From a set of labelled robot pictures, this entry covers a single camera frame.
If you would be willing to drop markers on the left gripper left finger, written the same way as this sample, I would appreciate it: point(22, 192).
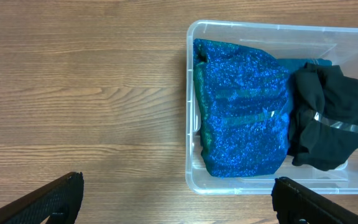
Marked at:
point(56, 202)

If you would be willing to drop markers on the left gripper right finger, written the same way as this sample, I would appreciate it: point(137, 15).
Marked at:
point(297, 204)

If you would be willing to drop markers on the black garment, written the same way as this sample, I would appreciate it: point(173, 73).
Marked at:
point(323, 130)

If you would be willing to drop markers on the blue sequin cloth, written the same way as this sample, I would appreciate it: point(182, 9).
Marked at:
point(245, 107)

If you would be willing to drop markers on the blue denim jeans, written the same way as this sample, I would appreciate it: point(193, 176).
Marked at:
point(294, 64)

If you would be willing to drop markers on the clear plastic storage bin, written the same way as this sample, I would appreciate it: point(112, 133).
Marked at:
point(337, 44)

